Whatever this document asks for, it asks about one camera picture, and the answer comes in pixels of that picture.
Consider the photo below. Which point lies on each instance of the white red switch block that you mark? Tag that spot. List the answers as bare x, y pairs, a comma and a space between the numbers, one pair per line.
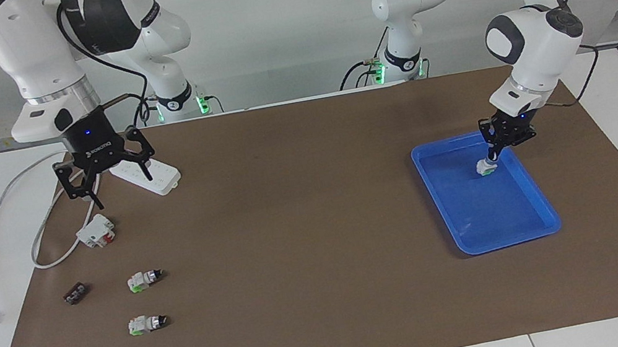
96, 231

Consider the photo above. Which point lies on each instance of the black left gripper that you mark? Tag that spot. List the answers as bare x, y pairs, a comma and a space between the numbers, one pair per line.
513, 122

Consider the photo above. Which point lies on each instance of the brown table mat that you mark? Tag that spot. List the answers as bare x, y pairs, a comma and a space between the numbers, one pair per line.
299, 263

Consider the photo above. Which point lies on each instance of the blue plastic tray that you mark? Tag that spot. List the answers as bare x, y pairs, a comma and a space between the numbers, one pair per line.
479, 214

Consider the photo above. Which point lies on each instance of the black terminal block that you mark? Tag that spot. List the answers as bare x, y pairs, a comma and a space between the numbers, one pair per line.
75, 294

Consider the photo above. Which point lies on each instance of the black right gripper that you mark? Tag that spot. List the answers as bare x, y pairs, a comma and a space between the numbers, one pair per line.
90, 144

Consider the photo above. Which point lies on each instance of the white power strip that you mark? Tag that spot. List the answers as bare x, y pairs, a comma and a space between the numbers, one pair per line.
165, 175

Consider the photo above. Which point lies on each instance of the white green selector switch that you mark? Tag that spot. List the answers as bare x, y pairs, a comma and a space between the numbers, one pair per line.
143, 324
486, 167
142, 281

